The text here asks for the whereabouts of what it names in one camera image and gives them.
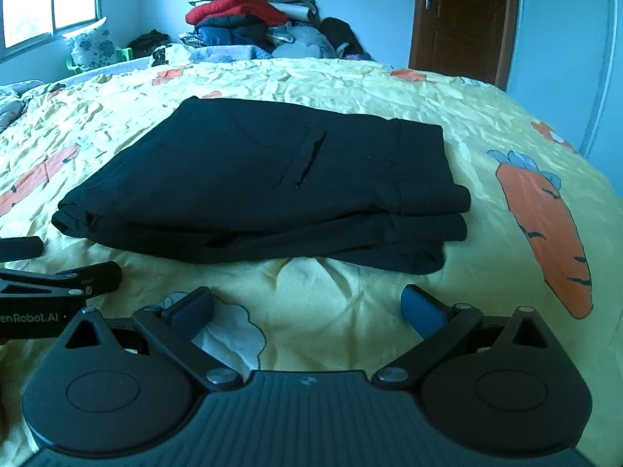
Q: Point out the yellow carrot print bed cover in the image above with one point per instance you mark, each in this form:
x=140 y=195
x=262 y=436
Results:
x=340 y=296

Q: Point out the green plastic stool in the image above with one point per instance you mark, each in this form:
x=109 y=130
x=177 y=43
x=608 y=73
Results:
x=125 y=52

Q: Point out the white wardrobe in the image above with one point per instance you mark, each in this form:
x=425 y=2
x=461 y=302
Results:
x=559 y=34

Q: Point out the grey blanket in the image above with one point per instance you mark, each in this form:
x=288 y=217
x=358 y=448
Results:
x=14 y=102

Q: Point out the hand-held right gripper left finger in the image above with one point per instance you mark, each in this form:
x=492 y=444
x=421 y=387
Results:
x=187 y=312

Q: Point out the brown wooden door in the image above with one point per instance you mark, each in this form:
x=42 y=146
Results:
x=462 y=19

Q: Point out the pile of clothes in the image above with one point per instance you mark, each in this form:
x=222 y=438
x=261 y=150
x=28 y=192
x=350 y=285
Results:
x=233 y=9

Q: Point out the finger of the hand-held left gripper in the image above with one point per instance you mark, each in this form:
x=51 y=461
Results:
x=100 y=276
x=22 y=245

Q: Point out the black pants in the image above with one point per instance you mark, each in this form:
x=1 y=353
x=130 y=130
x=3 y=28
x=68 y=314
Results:
x=243 y=180

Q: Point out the dark cloth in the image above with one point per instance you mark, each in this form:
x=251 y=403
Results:
x=148 y=41

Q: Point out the floral white pillow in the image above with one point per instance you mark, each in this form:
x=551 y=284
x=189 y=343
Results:
x=92 y=44

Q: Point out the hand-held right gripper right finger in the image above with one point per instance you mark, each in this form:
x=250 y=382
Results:
x=421 y=312

